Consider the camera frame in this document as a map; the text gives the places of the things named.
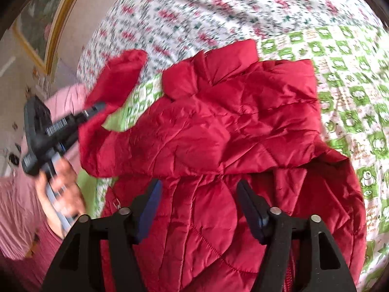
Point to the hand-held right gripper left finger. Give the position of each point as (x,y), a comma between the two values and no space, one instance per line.
(152,200)

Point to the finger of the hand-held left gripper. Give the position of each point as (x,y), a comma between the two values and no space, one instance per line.
(91,111)

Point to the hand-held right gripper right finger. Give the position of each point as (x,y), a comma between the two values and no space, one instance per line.
(247,200)

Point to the red quilted jacket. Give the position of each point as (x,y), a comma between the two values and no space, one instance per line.
(212,127)

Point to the person's left forearm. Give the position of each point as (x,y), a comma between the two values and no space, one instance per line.
(18,219)

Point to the person's left hand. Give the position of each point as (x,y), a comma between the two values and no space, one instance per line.
(68,194)

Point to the gold framed picture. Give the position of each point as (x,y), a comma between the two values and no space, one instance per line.
(51,18)

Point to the green printed blanket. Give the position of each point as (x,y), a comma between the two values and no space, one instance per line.
(349,97)

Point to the floral bed sheet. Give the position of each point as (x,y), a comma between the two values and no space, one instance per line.
(197,12)

